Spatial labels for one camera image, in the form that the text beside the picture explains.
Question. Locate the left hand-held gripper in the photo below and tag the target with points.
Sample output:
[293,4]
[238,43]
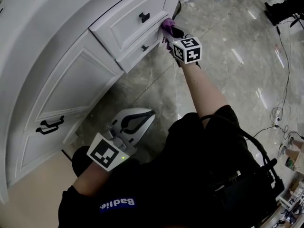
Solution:
[104,152]

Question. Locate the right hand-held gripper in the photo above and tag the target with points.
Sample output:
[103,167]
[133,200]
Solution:
[187,50]

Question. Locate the purple cloth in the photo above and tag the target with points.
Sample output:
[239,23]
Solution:
[168,24]

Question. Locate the white drawer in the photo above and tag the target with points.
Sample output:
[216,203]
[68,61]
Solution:
[133,59]
[126,30]

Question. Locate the person's left forearm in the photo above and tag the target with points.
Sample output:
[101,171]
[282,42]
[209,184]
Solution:
[90,179]

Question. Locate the person's right forearm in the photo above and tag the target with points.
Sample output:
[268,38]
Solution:
[204,91]

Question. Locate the black drawer knob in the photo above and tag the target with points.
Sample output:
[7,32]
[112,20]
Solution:
[144,17]
[145,48]

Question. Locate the person's black shirt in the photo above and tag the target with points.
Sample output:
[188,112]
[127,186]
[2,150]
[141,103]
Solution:
[166,170]

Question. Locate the person's black trousers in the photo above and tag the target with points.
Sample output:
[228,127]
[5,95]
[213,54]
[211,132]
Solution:
[82,159]

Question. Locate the white cabinet door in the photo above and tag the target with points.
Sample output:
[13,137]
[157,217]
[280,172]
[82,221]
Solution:
[78,84]
[40,155]

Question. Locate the white power strip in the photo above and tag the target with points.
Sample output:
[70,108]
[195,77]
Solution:
[276,115]

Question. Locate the white sink cabinet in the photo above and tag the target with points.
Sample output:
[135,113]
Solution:
[35,44]

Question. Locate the black waist pack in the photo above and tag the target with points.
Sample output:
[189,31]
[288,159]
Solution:
[247,193]

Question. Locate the cluttered storage shelf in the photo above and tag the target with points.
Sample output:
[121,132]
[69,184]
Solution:
[289,203]

